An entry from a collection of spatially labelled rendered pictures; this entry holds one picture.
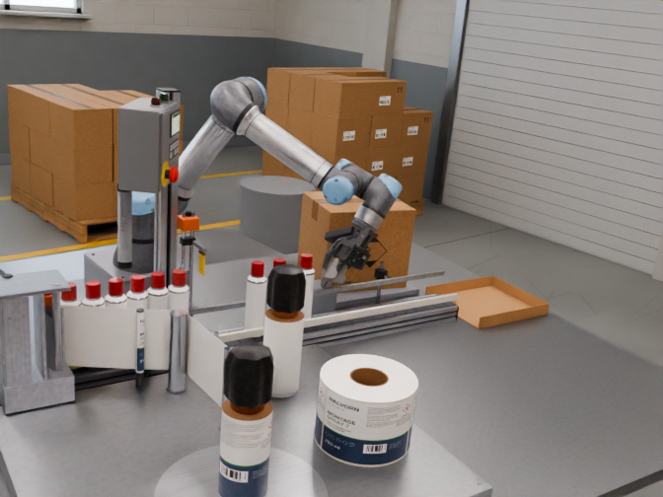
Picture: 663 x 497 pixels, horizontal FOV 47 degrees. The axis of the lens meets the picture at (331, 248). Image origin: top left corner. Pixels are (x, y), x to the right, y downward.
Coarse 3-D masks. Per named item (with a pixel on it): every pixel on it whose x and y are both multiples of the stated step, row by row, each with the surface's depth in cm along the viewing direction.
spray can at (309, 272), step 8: (304, 256) 202; (312, 256) 202; (304, 264) 202; (304, 272) 202; (312, 272) 203; (312, 280) 204; (312, 288) 205; (312, 296) 206; (304, 304) 205; (304, 312) 206
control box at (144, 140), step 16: (128, 112) 168; (144, 112) 167; (160, 112) 168; (128, 128) 169; (144, 128) 169; (160, 128) 169; (128, 144) 170; (144, 144) 170; (160, 144) 170; (128, 160) 171; (144, 160) 171; (160, 160) 171; (176, 160) 185; (128, 176) 172; (144, 176) 172; (160, 176) 172
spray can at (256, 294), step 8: (256, 264) 193; (256, 272) 194; (248, 280) 194; (256, 280) 194; (264, 280) 195; (248, 288) 195; (256, 288) 194; (264, 288) 195; (248, 296) 196; (256, 296) 195; (264, 296) 196; (248, 304) 196; (256, 304) 195; (264, 304) 198; (248, 312) 197; (256, 312) 196; (248, 320) 197; (256, 320) 197; (248, 328) 198; (256, 336) 198
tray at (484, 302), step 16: (432, 288) 250; (448, 288) 254; (464, 288) 258; (480, 288) 262; (496, 288) 263; (512, 288) 257; (464, 304) 247; (480, 304) 248; (496, 304) 249; (512, 304) 250; (528, 304) 251; (544, 304) 243; (480, 320) 229; (496, 320) 233; (512, 320) 237
